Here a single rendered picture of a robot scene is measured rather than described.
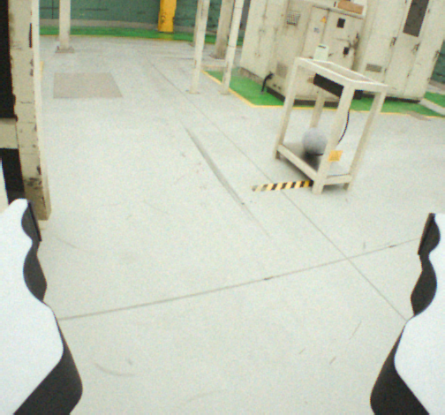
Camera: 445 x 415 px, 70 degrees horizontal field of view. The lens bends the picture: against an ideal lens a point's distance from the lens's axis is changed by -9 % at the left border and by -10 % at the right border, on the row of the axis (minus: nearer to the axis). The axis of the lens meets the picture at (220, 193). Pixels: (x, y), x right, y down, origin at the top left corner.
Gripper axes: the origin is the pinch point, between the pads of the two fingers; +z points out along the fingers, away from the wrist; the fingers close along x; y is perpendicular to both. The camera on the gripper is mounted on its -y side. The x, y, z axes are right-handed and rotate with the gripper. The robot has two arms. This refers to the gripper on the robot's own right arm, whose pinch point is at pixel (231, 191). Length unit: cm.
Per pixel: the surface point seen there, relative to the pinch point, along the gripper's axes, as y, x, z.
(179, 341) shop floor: 105, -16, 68
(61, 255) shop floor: 97, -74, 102
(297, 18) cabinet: 15, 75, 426
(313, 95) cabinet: 107, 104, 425
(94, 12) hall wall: 24, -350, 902
